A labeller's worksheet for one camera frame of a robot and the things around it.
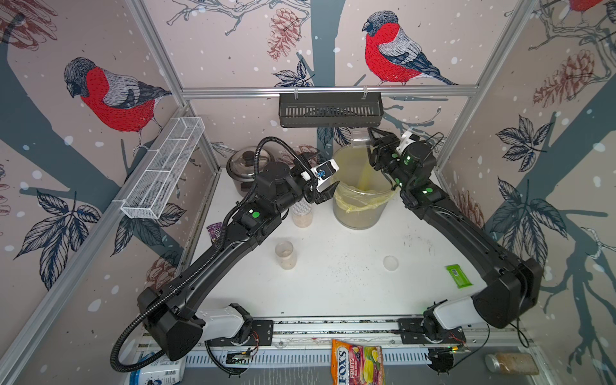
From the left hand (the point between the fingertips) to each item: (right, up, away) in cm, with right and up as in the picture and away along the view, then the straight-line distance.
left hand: (329, 159), depth 64 cm
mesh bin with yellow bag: (+11, -10, +12) cm, 19 cm away
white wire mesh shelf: (-55, -1, +15) cm, 57 cm away
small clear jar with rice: (-16, -31, +24) cm, 42 cm away
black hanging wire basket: (+3, +26, +40) cm, 48 cm away
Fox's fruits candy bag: (+8, -58, +2) cm, 58 cm away
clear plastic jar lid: (+25, -36, +24) cm, 50 cm away
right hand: (+11, +9, +5) cm, 15 cm away
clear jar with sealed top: (-9, -18, +27) cm, 34 cm away
